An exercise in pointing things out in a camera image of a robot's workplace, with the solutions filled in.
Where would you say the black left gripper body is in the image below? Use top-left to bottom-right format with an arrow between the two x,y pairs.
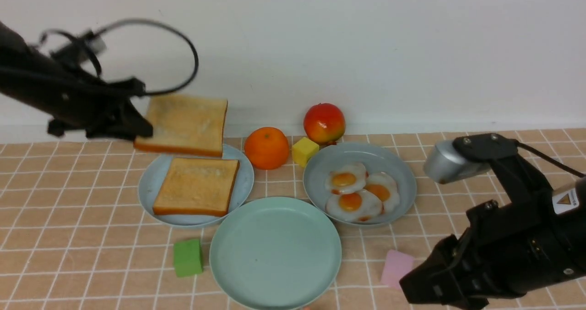
47,77 -> 145,137

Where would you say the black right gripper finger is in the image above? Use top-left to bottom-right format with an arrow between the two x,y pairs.
402,274 -> 489,310
400,248 -> 451,288

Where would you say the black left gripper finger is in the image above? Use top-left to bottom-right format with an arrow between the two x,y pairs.
85,98 -> 153,141

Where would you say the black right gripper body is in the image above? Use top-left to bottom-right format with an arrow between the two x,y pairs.
434,201 -> 564,300

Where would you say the toast slice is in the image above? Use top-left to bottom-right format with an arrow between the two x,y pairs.
152,158 -> 240,218
134,94 -> 228,158

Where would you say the fried egg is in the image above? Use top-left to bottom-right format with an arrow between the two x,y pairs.
325,162 -> 368,195
364,172 -> 401,214
325,189 -> 383,223

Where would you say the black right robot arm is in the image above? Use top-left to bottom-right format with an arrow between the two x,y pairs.
400,133 -> 586,310

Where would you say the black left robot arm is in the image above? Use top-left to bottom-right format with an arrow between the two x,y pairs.
0,24 -> 153,141

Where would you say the pink cube block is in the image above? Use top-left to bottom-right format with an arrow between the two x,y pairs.
380,250 -> 415,290

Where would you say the light blue plate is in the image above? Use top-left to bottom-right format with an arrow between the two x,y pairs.
137,143 -> 255,229

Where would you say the grey blue plate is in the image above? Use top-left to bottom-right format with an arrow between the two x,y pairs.
302,143 -> 417,227

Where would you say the orange fruit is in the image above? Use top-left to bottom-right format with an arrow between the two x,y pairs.
243,127 -> 289,170

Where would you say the green cube block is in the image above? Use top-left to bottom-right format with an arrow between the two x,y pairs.
173,239 -> 204,278

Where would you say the teal green plate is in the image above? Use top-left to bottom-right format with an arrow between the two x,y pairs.
209,196 -> 342,310

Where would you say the yellow cube block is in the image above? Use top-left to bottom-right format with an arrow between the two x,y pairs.
291,137 -> 320,168

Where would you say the red yellow apple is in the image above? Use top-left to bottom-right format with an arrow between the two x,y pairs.
303,103 -> 346,146

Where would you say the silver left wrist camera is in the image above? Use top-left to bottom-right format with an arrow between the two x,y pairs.
46,29 -> 107,66

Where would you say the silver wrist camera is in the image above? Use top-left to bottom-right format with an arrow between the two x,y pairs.
423,140 -> 490,185
46,29 -> 107,66

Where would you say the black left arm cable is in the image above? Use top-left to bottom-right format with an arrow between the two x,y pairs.
39,19 -> 199,96

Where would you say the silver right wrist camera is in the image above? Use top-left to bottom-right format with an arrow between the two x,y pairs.
423,140 -> 490,185

